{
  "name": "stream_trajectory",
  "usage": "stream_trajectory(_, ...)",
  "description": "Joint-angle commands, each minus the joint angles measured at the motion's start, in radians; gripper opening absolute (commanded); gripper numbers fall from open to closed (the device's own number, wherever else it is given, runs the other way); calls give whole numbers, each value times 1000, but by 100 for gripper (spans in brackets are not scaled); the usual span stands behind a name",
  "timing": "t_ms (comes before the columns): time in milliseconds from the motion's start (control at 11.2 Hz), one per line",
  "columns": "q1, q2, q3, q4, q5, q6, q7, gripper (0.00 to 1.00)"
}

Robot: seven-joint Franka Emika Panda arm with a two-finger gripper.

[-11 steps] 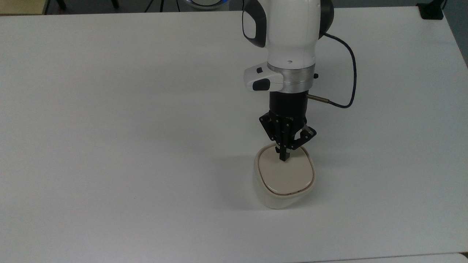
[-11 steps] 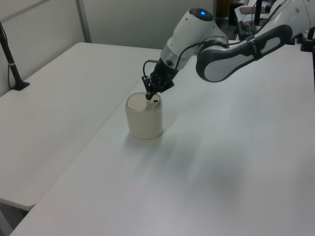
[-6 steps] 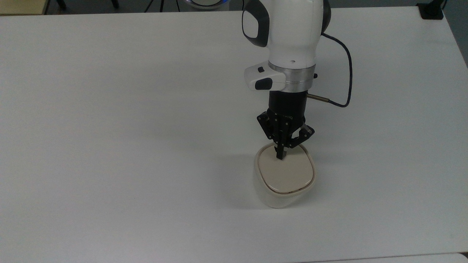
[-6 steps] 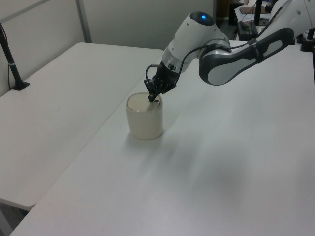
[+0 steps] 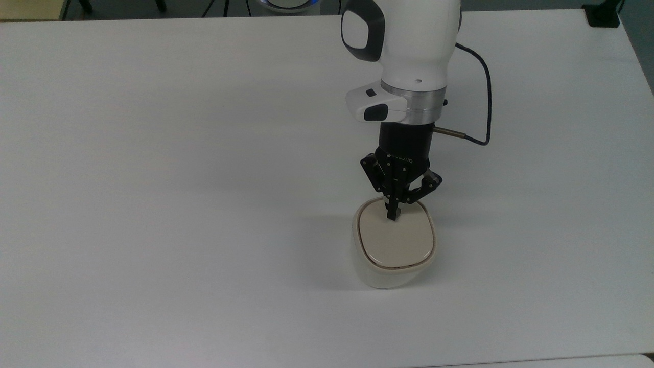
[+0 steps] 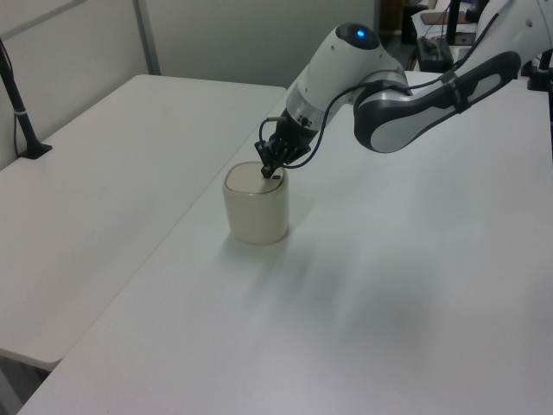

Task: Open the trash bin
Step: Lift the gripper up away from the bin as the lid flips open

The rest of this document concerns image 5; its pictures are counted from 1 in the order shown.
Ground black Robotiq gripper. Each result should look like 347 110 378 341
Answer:
360 122 443 221

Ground beige trash bin lid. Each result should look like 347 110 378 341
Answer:
357 200 435 268

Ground cream ceramic bowl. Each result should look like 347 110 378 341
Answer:
351 197 438 290

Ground thin black tripod legs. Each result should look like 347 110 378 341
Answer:
201 0 231 18

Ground black table corner clamp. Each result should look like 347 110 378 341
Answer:
582 3 622 28

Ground yellow wooden board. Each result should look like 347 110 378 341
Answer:
0 0 70 21

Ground dark gripper cable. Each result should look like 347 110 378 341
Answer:
433 42 493 147

